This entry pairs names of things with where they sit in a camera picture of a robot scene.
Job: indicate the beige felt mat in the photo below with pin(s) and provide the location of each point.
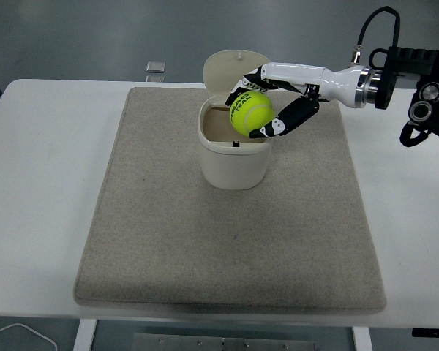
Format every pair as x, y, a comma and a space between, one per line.
223, 237

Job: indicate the black table control panel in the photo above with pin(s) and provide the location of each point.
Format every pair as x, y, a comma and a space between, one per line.
431, 332

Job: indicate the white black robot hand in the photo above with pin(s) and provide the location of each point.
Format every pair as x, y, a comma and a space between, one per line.
307, 75

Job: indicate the silver square floor plate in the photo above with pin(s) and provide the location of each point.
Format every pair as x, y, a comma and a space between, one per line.
156, 66
155, 78

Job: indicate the grey metal plate with screws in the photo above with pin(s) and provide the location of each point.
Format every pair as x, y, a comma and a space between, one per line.
205, 343

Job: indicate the yellow tennis ball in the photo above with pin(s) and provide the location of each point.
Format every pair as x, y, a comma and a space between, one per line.
250, 113

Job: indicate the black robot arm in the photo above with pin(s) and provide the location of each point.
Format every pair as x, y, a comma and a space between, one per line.
388, 80

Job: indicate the white table leg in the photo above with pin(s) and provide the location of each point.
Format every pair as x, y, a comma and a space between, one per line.
362, 340
85, 336

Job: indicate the white bin with open lid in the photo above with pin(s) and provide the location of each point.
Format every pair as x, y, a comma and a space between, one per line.
234, 168

